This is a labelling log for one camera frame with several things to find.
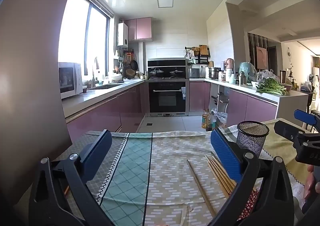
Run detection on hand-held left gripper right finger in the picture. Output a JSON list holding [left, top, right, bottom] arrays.
[[207, 128, 293, 226]]

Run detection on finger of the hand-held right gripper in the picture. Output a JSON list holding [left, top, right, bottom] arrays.
[[294, 109, 320, 131], [274, 120, 313, 147]]

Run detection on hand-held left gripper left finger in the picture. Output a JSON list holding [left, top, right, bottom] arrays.
[[28, 130, 112, 226]]

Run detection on black mesh holder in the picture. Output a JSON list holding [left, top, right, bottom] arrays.
[[236, 121, 270, 160]]

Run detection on person's right hand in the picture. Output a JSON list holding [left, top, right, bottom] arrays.
[[301, 165, 320, 214]]

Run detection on pink lower cabinets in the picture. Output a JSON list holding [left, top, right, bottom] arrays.
[[65, 82, 150, 141], [189, 81, 279, 129]]

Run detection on pink cabinets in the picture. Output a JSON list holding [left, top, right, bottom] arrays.
[[124, 17, 153, 42], [189, 81, 279, 129], [65, 82, 150, 141]]

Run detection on yellow cooking oil bottle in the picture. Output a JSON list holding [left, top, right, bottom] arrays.
[[202, 109, 210, 131]]

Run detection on green leafy vegetables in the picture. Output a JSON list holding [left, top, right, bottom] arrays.
[[255, 78, 288, 96]]

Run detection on teal and beige patterned tablecloth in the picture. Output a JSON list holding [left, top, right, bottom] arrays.
[[57, 130, 265, 226]]

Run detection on clear plastic bag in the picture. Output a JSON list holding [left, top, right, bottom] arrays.
[[256, 69, 278, 83]]

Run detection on kitchen sink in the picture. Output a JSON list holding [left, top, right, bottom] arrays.
[[88, 83, 122, 90]]

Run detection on pale green kitchen appliance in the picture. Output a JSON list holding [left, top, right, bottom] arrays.
[[239, 62, 257, 82]]

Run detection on metal sink faucet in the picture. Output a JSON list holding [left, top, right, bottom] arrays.
[[91, 56, 100, 89]]

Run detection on white microwave oven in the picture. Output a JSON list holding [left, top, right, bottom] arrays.
[[59, 62, 83, 99]]

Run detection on black integrated stove with oven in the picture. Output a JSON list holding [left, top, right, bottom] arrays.
[[147, 58, 190, 117]]

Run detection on stainless steel pot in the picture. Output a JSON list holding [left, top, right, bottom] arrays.
[[208, 67, 221, 80]]

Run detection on grey refrigerator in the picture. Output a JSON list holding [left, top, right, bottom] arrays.
[[0, 0, 72, 206]]

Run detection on black pot with glass lid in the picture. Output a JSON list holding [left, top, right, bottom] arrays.
[[169, 68, 185, 78], [149, 68, 165, 78]]

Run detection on kitchen window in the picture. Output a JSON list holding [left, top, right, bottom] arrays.
[[58, 0, 114, 77]]

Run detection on white water heater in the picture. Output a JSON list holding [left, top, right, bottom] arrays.
[[117, 22, 129, 47]]

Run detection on pink upper cabinets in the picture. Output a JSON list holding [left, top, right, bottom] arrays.
[[124, 17, 153, 42]]

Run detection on pink wall art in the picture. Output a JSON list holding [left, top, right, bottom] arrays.
[[255, 46, 268, 70]]

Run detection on black wall rack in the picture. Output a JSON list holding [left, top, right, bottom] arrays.
[[185, 45, 211, 65]]

